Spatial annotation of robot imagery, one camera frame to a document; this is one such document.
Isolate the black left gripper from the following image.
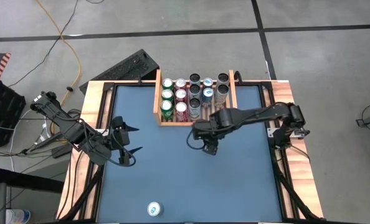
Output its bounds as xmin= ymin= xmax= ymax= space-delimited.
xmin=110 ymin=116 xmax=143 ymax=166

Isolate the white Celsius Arctic Vibe can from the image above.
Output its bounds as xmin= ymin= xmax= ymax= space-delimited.
xmin=188 ymin=98 xmax=202 ymax=121
xmin=189 ymin=73 xmax=202 ymax=86

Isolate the white plastic jug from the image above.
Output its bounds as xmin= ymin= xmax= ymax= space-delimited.
xmin=6 ymin=208 xmax=32 ymax=224

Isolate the black plastic crate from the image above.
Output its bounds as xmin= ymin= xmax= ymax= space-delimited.
xmin=0 ymin=80 xmax=27 ymax=147

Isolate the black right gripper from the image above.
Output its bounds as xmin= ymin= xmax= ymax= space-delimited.
xmin=191 ymin=107 xmax=240 ymax=143

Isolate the wooden slatted shelf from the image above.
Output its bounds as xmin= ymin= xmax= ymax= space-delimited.
xmin=153 ymin=68 xmax=239 ymax=128

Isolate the red Coca-Cola can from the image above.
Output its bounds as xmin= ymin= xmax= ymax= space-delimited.
xmin=174 ymin=101 xmax=189 ymax=123
xmin=174 ymin=78 xmax=188 ymax=91
xmin=174 ymin=88 xmax=189 ymax=103

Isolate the green Sprite can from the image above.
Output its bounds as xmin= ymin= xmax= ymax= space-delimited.
xmin=159 ymin=99 xmax=175 ymax=122
xmin=161 ymin=88 xmax=175 ymax=103
xmin=161 ymin=77 xmax=175 ymax=91

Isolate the yellow extension cable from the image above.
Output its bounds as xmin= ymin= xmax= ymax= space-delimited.
xmin=35 ymin=0 xmax=82 ymax=138

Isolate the black floor cable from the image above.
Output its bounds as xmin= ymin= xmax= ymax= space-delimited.
xmin=7 ymin=0 xmax=80 ymax=88

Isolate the black floor beam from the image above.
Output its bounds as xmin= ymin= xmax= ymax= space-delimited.
xmin=0 ymin=167 xmax=64 ymax=194

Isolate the black power adapter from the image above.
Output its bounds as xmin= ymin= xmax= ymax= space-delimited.
xmin=51 ymin=144 xmax=72 ymax=159

